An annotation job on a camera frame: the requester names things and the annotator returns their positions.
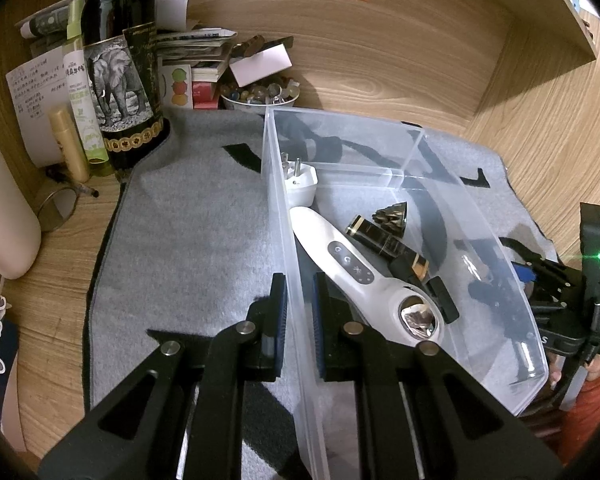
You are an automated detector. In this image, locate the white paper sheet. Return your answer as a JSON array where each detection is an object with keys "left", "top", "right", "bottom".
[{"left": 154, "top": 0, "right": 191, "bottom": 31}]

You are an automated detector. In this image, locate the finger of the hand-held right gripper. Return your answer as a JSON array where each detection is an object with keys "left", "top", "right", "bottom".
[{"left": 499, "top": 237, "right": 562, "bottom": 287}]

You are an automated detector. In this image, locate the white plug adapter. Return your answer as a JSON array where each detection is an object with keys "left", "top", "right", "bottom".
[{"left": 261, "top": 151, "right": 320, "bottom": 209}]

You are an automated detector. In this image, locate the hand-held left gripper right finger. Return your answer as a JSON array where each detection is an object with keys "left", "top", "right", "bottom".
[{"left": 312, "top": 271, "right": 566, "bottom": 480}]

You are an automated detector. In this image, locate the bowl of beads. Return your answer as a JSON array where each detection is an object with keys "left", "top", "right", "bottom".
[{"left": 219, "top": 77, "right": 301, "bottom": 111}]

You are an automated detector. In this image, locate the white handheld massager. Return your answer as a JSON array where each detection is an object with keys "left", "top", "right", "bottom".
[{"left": 289, "top": 206, "right": 449, "bottom": 349}]

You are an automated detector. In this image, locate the pale pink card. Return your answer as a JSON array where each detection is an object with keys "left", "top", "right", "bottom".
[{"left": 229, "top": 44, "right": 292, "bottom": 89}]

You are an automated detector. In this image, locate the black and gold tube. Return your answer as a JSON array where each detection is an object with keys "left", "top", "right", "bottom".
[{"left": 345, "top": 214, "right": 431, "bottom": 280}]

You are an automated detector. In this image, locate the white handwritten note paper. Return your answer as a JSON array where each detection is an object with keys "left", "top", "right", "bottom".
[{"left": 5, "top": 52, "right": 77, "bottom": 169}]

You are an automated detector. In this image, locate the dark wine bottle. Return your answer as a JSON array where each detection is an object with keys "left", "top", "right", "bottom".
[{"left": 82, "top": 0, "right": 171, "bottom": 171}]

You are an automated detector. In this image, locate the green spray tube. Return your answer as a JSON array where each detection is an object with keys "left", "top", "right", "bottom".
[{"left": 62, "top": 0, "right": 111, "bottom": 177}]

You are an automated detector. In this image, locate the black pen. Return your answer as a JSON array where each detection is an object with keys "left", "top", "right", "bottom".
[{"left": 46, "top": 166, "right": 101, "bottom": 200}]

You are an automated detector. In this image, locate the rolled printed paper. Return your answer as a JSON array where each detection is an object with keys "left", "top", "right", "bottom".
[{"left": 16, "top": 0, "right": 89, "bottom": 41}]

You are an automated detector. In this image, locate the grey mat with black letters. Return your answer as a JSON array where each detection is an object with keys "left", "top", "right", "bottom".
[{"left": 82, "top": 107, "right": 561, "bottom": 480}]

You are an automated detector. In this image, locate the gold lip balm tube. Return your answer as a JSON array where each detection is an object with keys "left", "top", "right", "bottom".
[{"left": 48, "top": 106, "right": 91, "bottom": 185}]

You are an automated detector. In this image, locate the small black block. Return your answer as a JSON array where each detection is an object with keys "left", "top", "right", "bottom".
[{"left": 424, "top": 276, "right": 461, "bottom": 325}]

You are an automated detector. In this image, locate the round silver mirror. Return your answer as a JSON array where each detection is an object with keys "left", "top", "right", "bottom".
[{"left": 36, "top": 179, "right": 80, "bottom": 234}]

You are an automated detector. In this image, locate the person's right forearm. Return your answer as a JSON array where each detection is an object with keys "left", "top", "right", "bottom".
[{"left": 567, "top": 350, "right": 600, "bottom": 442}]

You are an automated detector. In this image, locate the cream plastic bottle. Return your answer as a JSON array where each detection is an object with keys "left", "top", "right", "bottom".
[{"left": 0, "top": 120, "right": 43, "bottom": 281}]

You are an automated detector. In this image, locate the wooden shelf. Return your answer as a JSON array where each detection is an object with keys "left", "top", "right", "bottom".
[{"left": 529, "top": 0, "right": 600, "bottom": 64}]

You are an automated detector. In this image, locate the stack of books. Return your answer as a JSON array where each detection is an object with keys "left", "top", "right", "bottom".
[{"left": 155, "top": 27, "right": 241, "bottom": 111}]

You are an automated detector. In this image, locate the gold metal hair clip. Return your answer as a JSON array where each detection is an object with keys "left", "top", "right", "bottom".
[{"left": 371, "top": 201, "right": 410, "bottom": 236}]

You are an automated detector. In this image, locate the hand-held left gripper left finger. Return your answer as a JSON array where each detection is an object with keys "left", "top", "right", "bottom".
[{"left": 37, "top": 272, "right": 288, "bottom": 480}]

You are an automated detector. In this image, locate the clear plastic storage box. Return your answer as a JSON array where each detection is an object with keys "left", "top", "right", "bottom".
[{"left": 261, "top": 106, "right": 551, "bottom": 480}]

